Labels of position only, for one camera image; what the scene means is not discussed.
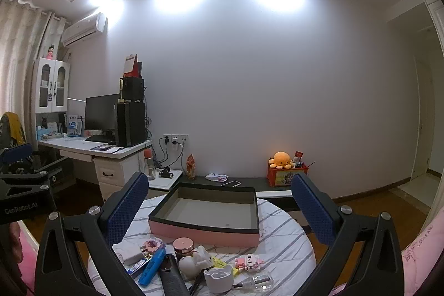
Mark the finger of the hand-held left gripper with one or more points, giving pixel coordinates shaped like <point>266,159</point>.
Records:
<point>34,174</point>
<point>19,152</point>

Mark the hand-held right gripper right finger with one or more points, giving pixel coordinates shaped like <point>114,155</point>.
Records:
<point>312,209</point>

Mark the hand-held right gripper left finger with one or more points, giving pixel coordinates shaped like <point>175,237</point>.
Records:
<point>126,209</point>

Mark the pink block toy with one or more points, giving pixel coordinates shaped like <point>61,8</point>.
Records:
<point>248,263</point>
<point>152,244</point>

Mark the white charger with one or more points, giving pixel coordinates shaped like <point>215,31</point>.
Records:
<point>130,252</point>

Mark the blue card pack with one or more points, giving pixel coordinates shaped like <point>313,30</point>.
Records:
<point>137,267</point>

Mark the blue highlighter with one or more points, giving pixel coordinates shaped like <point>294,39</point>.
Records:
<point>152,268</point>

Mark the rose gold jar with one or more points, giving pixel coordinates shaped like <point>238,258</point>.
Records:
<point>184,245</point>

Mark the black case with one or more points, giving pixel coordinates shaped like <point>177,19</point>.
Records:
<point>173,278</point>

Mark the white figurine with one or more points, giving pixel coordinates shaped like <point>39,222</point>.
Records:
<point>190,264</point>

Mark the pink box with black rim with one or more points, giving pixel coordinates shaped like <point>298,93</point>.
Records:
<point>208,237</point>

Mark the clear bulb-shaped bottle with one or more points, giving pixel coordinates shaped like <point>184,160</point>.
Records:
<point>263,282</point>

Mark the yellow highlighter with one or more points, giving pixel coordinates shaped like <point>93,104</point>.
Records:
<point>218,263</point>

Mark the white cat-ear cup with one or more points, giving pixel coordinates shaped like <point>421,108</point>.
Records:
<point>218,282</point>

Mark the office chair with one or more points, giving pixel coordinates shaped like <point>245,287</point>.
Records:
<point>5,136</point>

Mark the yellow cloth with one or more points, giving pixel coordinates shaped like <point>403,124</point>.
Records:
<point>17,126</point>

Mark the white drawer unit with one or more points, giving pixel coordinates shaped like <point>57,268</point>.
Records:
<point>111,174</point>

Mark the red storage box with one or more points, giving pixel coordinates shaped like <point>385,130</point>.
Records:
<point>284,176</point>

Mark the white side table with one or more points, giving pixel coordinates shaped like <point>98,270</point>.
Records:
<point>163,183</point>

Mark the clear bottle with red cap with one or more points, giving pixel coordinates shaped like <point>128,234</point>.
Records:
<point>150,167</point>

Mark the white desk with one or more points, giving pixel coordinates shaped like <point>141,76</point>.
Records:
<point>76,145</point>

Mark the small black gadget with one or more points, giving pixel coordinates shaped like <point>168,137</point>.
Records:
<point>166,173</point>

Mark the white glass-door cabinet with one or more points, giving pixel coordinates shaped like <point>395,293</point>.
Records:
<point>52,108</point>

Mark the orange octopus plush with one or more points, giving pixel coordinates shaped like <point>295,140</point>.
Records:
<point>281,159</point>

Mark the blue box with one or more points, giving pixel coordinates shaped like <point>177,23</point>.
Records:
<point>73,126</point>

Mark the dark notebook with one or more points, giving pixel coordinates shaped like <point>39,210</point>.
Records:
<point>104,147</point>

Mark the black keyboard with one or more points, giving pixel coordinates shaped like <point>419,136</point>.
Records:
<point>99,138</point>

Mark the red snack bag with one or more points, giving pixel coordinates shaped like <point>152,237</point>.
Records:
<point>190,167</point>

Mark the smartphone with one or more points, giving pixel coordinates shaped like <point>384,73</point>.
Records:
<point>239,182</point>

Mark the black computer tower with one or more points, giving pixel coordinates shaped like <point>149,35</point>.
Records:
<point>130,124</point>

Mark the black monitor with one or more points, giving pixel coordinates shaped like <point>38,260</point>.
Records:
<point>100,112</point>

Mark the beige curtain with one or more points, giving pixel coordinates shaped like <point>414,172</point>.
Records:
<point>17,56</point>

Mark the tissue packet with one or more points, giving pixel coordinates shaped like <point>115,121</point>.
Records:
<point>216,177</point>

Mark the pink doll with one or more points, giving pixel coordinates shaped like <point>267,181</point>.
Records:
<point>51,53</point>

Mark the pink pillow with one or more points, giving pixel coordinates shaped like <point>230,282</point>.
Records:
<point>416,258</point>

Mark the black speaker box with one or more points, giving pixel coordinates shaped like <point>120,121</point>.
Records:
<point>133,89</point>

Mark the white air conditioner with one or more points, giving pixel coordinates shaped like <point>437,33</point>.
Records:
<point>83,29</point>

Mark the red cardboard box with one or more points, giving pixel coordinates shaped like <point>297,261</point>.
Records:
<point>131,69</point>

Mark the white wall socket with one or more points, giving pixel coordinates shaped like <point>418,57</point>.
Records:
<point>175,137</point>

